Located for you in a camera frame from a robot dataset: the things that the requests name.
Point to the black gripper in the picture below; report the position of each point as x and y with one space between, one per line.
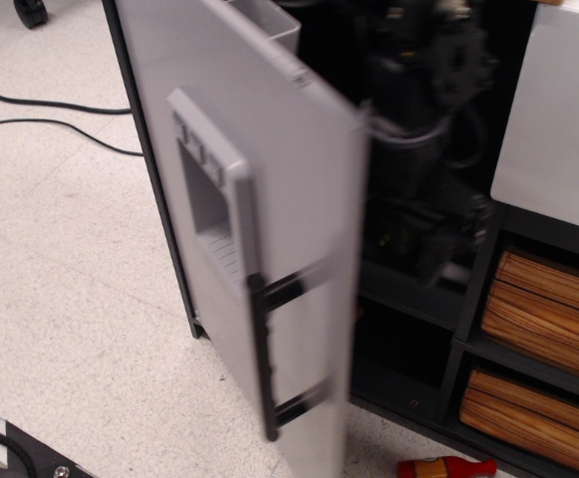
401 230

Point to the black door handle bar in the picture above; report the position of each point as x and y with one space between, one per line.
264 298

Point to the grey toy fridge door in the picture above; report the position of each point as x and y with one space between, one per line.
307 148

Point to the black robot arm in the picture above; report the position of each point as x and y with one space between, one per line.
428 62

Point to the dark grey toy kitchen cabinet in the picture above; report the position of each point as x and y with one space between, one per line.
414 348

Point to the upper wooden striped basket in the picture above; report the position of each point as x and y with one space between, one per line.
533 307

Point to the wooden striped basket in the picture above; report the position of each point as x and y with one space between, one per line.
526 417
533 307

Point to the grey ice water dispenser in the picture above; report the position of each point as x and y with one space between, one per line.
219 186

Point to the red toy ketchup bottle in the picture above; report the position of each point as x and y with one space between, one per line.
446 467

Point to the lower wooden striped basket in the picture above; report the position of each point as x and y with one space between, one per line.
526 417

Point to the white door shelf bin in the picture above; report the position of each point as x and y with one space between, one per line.
274 21

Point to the black caster wheel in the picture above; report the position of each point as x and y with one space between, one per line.
32 13

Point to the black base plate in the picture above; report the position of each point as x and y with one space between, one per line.
48 462

